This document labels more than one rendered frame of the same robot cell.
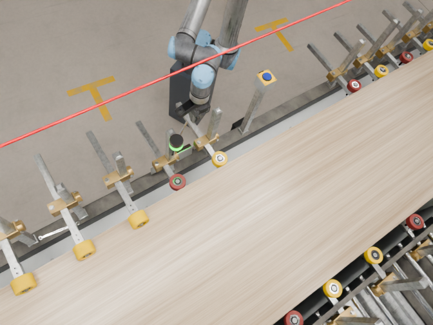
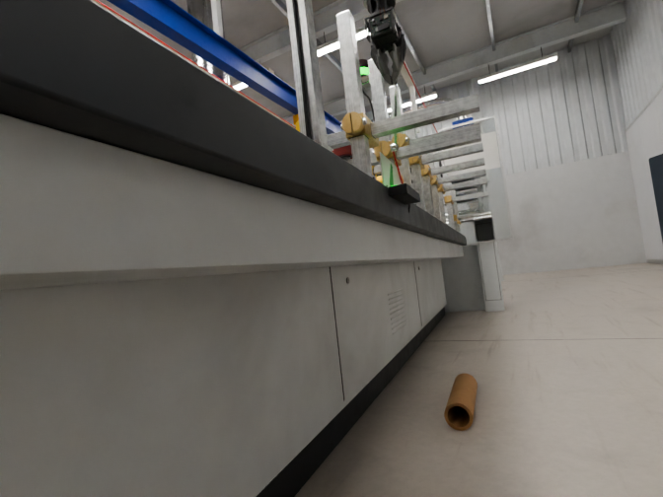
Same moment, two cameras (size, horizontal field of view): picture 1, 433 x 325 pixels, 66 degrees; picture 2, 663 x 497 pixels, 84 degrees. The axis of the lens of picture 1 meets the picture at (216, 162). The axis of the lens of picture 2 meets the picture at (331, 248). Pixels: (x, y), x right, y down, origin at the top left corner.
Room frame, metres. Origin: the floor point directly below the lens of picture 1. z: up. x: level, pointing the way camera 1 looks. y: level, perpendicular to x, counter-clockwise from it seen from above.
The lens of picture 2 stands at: (1.68, -0.24, 0.50)
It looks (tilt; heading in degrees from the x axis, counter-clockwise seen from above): 4 degrees up; 165
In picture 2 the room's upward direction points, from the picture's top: 6 degrees counter-clockwise
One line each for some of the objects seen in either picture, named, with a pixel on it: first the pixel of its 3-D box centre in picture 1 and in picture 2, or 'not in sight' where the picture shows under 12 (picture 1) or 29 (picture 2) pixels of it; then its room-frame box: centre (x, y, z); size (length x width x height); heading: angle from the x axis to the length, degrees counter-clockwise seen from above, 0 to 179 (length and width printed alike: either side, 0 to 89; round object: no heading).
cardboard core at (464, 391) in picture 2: not in sight; (462, 398); (0.57, 0.45, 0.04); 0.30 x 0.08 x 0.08; 141
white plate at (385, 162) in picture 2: (171, 160); (395, 179); (0.71, 0.23, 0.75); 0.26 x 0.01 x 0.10; 141
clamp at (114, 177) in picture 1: (118, 177); (402, 145); (0.46, 0.40, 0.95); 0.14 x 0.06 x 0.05; 141
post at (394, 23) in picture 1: (374, 49); not in sight; (1.85, -0.70, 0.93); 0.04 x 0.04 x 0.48; 51
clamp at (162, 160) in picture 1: (165, 161); (387, 155); (0.66, 0.24, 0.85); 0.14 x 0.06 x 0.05; 141
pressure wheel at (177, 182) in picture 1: (177, 184); (346, 163); (0.55, 0.15, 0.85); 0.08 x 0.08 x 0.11
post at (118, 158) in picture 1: (123, 176); (402, 149); (0.48, 0.39, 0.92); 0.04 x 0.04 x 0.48; 51
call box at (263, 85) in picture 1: (264, 82); not in sight; (1.07, -0.09, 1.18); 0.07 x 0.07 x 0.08; 51
